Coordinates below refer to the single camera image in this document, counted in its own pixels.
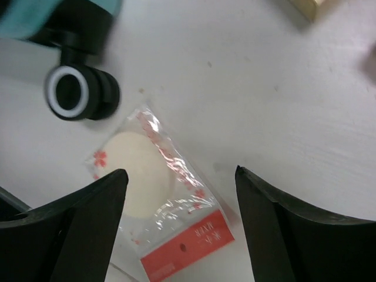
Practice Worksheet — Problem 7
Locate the powder puff plastic packet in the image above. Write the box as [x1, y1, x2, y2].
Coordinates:
[85, 104, 234, 281]

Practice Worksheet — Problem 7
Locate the small gold box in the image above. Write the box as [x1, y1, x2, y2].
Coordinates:
[271, 0, 331, 23]

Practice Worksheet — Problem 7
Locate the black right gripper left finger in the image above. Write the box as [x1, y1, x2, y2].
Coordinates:
[1, 169, 129, 281]

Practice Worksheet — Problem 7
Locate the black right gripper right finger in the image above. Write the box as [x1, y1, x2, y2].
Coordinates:
[235, 167, 375, 281]

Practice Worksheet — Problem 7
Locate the pink teal kids suitcase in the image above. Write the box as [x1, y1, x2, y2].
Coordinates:
[1, 0, 122, 121]

